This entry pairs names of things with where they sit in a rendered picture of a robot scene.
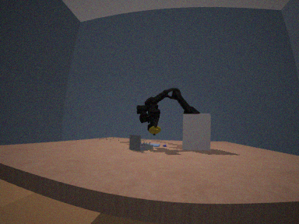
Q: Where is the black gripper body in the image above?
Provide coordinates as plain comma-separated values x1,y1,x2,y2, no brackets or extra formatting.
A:
148,109,160,127

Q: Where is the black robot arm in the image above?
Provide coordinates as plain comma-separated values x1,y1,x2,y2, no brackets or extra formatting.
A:
137,88,200,123

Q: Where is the olive yellow plate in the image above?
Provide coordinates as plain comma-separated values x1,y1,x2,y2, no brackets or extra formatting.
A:
149,126,161,134

